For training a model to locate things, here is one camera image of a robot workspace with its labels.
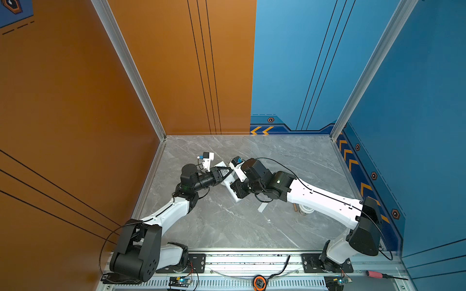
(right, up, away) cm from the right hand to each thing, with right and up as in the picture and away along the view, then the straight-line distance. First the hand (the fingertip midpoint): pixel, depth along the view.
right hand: (230, 186), depth 74 cm
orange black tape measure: (+11, -35, -7) cm, 37 cm away
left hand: (+1, +6, +3) cm, 7 cm away
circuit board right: (+42, -37, -4) cm, 56 cm away
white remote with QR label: (0, +3, +1) cm, 3 cm away
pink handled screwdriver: (+58, -34, -5) cm, 67 cm away
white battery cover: (+15, -13, +15) cm, 25 cm away
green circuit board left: (-20, -37, -3) cm, 42 cm away
